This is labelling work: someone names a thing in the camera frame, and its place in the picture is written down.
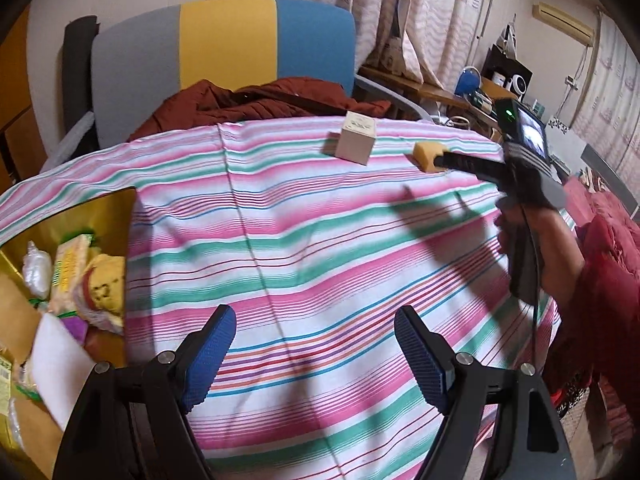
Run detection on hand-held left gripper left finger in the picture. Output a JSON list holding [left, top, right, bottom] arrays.
[[52, 305, 237, 480]]

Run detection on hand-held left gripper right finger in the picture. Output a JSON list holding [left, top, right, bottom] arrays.
[[395, 306, 573, 480]]

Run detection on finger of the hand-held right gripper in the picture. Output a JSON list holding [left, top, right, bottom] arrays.
[[433, 151, 505, 183]]

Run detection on yellow sponge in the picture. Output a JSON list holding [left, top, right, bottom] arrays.
[[413, 142, 452, 174]]

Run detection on yellow spotted cloth item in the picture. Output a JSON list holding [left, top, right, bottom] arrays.
[[81, 253, 127, 333]]

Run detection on purple snack packet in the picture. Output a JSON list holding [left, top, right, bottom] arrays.
[[64, 316, 91, 343]]

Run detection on white rectangular block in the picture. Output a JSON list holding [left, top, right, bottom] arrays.
[[31, 312, 97, 432]]

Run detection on yellow green snack packet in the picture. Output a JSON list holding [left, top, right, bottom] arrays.
[[50, 233, 97, 313]]

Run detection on gold tin box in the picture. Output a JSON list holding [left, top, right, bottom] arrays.
[[0, 186, 138, 480]]

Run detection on clear plastic bag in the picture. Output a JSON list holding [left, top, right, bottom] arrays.
[[21, 241, 53, 302]]

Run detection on green small box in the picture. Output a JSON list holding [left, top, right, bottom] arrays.
[[0, 347, 15, 416]]

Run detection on person's right forearm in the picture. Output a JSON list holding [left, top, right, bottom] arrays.
[[542, 212, 640, 413]]

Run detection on person's right hand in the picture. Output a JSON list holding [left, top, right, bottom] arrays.
[[495, 207, 586, 297]]

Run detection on blue round desk fan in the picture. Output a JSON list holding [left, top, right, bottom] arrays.
[[454, 66, 482, 97]]

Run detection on wooden side table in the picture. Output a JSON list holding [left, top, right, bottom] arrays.
[[359, 64, 501, 126]]

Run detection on black cabinet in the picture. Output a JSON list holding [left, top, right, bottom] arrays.
[[482, 44, 533, 102]]

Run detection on beige small box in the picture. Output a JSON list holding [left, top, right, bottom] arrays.
[[334, 112, 377, 165]]

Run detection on pink patterned curtain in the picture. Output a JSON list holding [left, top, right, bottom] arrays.
[[207, 0, 488, 88], [570, 10, 640, 216]]

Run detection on striped tablecloth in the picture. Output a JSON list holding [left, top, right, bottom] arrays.
[[0, 115, 576, 480]]

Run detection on dark patterned cloth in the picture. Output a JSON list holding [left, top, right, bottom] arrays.
[[550, 370, 596, 416]]

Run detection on beige air conditioner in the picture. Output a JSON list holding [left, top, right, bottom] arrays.
[[531, 3, 596, 46]]

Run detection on brown jacket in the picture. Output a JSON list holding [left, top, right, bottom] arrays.
[[127, 76, 392, 142]]

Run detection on grey yellow blue chair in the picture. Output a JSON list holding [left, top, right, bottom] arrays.
[[42, 0, 436, 181]]

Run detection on wooden wardrobe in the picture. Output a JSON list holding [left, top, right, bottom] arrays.
[[0, 25, 48, 186]]

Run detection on black rolled mat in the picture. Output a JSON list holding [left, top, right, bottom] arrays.
[[62, 15, 99, 136]]

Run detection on black cable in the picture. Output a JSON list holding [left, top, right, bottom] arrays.
[[520, 207, 543, 368]]

